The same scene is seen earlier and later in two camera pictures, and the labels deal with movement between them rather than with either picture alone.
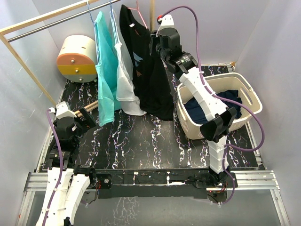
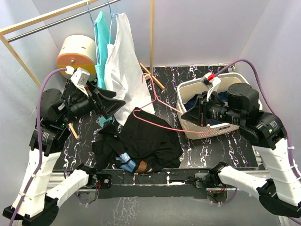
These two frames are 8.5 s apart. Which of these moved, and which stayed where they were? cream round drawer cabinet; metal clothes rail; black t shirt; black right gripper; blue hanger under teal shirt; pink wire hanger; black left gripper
Moved: black t shirt; black right gripper; black left gripper; pink wire hanger
Stayed: blue hanger under teal shirt; cream round drawer cabinet; metal clothes rail
